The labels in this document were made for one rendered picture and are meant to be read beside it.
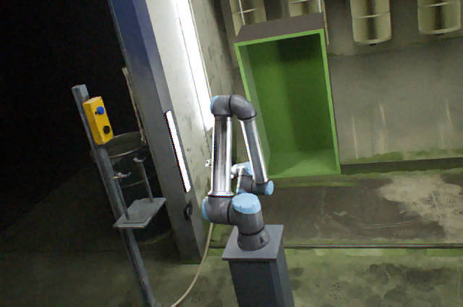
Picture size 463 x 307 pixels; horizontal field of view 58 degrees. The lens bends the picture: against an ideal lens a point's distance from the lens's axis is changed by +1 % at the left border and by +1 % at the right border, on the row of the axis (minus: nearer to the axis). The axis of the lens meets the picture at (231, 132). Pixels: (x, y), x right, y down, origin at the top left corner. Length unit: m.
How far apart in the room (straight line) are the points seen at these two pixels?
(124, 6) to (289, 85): 1.40
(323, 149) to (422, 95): 1.18
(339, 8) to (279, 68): 1.29
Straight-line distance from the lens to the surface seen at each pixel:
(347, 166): 4.21
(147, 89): 2.87
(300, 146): 3.67
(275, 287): 2.44
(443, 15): 4.07
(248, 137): 2.40
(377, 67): 4.41
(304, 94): 3.39
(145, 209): 2.71
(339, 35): 4.41
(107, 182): 2.69
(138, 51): 2.83
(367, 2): 3.99
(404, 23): 4.43
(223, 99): 2.37
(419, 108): 4.31
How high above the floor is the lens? 2.03
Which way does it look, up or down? 20 degrees down
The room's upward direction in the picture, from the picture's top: 12 degrees counter-clockwise
